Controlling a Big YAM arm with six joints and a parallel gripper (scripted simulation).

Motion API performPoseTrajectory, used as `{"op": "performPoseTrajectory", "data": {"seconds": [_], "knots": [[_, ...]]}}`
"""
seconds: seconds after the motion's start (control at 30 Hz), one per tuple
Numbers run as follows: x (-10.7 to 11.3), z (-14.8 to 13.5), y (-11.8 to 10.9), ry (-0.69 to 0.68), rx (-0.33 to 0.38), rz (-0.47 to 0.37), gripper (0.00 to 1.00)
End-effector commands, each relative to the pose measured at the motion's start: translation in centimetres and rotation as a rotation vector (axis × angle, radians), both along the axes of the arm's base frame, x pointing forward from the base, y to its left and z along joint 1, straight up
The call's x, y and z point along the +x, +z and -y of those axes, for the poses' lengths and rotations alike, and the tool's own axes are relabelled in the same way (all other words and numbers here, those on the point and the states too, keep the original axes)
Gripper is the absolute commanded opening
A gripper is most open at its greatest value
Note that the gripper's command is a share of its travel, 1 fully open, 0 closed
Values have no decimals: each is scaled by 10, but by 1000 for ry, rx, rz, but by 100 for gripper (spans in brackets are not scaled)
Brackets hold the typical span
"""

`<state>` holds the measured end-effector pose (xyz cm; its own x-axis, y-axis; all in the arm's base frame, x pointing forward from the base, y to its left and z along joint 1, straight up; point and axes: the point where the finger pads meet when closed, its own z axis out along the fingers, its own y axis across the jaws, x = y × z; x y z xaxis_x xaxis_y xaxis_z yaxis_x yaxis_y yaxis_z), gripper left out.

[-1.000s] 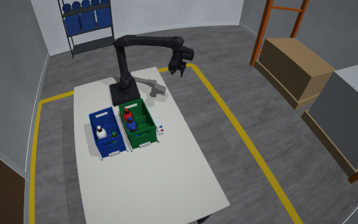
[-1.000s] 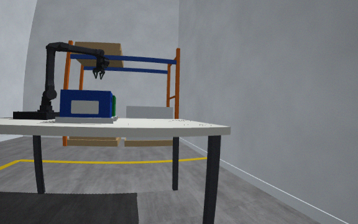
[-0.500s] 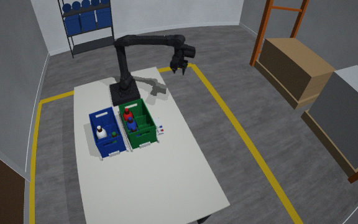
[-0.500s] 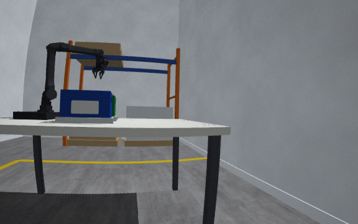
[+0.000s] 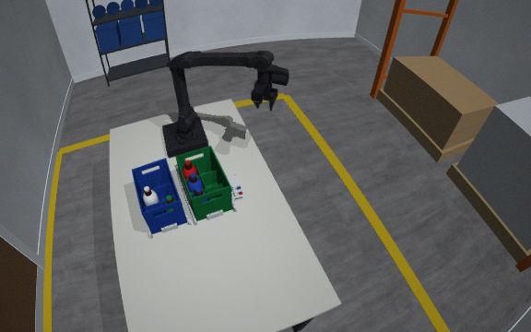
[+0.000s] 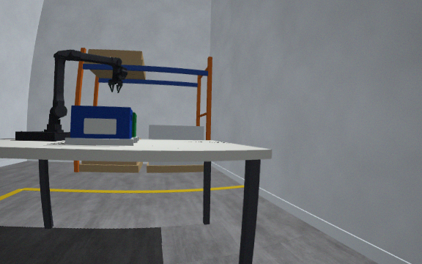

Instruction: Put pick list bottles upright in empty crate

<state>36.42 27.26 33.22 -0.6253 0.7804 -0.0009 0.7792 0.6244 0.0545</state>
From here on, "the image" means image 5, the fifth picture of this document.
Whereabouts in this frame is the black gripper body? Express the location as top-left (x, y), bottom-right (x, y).
top-left (258, 81), bottom-right (277, 101)

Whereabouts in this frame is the blue crate with dividers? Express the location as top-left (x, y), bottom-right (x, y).
top-left (133, 164), bottom-right (187, 234)

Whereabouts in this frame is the white paper strip with colored squares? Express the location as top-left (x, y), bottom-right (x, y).
top-left (226, 174), bottom-right (244, 201)

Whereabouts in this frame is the white bottle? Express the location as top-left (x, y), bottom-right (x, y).
top-left (143, 186), bottom-right (159, 207)

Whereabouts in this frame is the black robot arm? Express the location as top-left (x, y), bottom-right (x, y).
top-left (167, 51), bottom-right (289, 145)

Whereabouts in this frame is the green plastic crate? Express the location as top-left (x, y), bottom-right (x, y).
top-left (177, 151), bottom-right (233, 221)

